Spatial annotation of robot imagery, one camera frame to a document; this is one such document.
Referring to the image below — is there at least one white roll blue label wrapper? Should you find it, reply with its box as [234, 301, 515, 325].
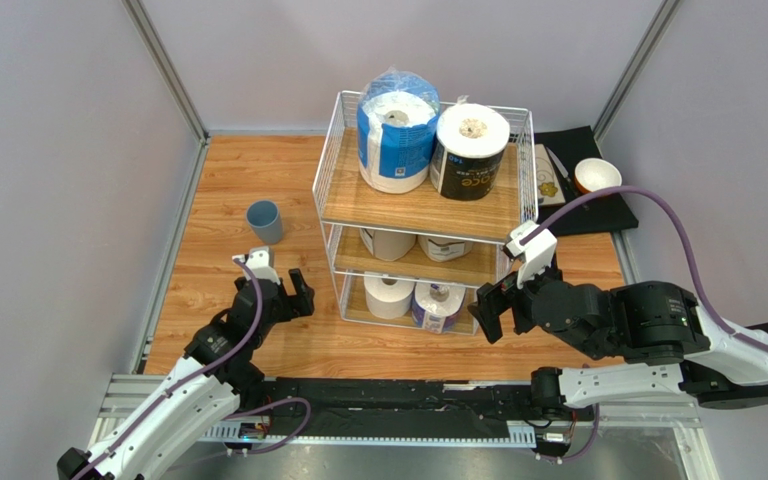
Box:
[411, 283, 467, 334]

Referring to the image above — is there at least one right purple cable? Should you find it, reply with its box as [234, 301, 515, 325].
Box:
[523, 184, 768, 465]

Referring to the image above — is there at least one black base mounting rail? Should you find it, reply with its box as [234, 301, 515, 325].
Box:
[232, 377, 597, 441]

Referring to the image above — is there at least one orange white bowl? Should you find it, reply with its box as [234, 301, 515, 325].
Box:
[574, 158, 623, 194]

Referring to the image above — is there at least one purple cable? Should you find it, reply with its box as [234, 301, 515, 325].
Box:
[67, 256, 313, 480]
[523, 184, 768, 465]

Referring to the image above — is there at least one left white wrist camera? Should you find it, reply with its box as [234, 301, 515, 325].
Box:
[231, 246, 281, 284]

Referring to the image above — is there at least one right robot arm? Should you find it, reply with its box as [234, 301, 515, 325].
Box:
[468, 267, 768, 416]

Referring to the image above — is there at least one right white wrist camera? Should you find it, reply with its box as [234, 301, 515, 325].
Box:
[502, 220, 558, 289]

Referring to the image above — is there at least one blue grey cup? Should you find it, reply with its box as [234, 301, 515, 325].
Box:
[246, 200, 284, 245]

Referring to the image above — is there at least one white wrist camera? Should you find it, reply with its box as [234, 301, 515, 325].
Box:
[231, 246, 281, 284]
[502, 220, 558, 289]

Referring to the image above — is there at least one dark handled knife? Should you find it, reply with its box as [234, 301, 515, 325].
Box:
[546, 147, 579, 208]

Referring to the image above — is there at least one brown paper roll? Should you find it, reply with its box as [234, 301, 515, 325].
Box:
[359, 228, 417, 262]
[417, 235, 475, 262]

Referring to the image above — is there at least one white roll dark brown wrapper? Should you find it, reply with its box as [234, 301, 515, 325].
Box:
[430, 96, 511, 201]

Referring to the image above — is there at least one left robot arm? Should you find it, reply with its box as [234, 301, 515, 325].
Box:
[57, 268, 315, 479]

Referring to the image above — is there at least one plain white paper towel roll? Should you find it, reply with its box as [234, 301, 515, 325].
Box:
[363, 276, 415, 320]

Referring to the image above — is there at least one square floral plate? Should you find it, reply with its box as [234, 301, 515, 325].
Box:
[534, 144, 566, 207]

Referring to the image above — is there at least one white wire wooden shelf rack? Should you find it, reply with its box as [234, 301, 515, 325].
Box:
[312, 91, 538, 328]

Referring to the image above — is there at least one blue paper towel roll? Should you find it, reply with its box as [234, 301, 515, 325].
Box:
[356, 67, 441, 194]

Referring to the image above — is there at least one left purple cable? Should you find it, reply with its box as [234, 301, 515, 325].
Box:
[67, 256, 313, 480]

